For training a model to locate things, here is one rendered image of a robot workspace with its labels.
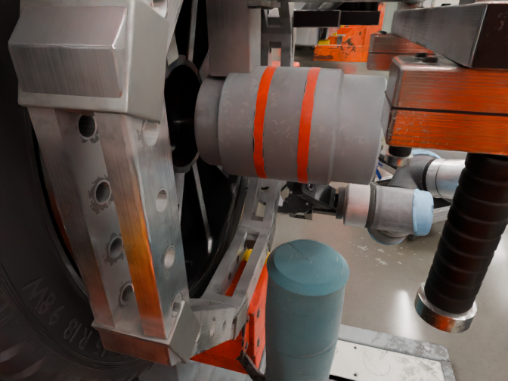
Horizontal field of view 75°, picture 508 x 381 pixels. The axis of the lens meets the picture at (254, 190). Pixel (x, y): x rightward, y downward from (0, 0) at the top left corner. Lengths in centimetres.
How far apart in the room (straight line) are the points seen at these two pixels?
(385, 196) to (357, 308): 75
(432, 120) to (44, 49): 21
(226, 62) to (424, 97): 25
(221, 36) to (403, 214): 47
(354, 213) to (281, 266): 35
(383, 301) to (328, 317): 106
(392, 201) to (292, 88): 38
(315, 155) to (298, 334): 19
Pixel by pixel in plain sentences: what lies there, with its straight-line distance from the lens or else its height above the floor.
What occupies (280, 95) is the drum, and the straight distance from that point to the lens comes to 37.
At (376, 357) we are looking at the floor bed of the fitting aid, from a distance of 116.
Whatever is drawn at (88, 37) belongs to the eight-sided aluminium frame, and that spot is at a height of 97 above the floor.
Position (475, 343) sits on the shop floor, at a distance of 143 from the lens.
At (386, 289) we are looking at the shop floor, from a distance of 149.
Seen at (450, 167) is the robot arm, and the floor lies 69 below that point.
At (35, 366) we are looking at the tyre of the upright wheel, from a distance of 31.
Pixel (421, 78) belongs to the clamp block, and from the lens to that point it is 22.
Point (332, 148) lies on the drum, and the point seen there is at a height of 85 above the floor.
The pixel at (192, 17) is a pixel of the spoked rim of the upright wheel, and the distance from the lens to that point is 50.
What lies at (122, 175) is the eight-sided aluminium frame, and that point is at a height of 90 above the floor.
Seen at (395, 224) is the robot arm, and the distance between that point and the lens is 70.
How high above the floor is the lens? 97
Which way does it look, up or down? 28 degrees down
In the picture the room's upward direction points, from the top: straight up
